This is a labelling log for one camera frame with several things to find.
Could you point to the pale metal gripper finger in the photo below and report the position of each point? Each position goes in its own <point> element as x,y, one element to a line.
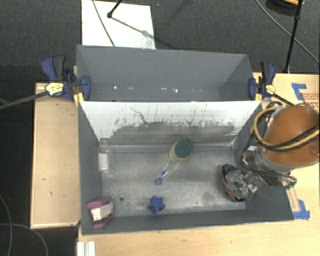
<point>246,192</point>
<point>235,178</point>

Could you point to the red and black oval object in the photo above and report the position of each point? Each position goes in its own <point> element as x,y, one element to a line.
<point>228,186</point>

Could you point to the blue star-shaped toy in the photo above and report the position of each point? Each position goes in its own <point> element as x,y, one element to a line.
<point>156,203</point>

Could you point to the grey metal bin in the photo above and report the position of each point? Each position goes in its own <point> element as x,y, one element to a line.
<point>160,75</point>

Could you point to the pink and white stapler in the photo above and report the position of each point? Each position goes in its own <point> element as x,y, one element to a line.
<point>101,212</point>

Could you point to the pale wood board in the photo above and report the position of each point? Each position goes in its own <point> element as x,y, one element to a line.
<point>55,155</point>

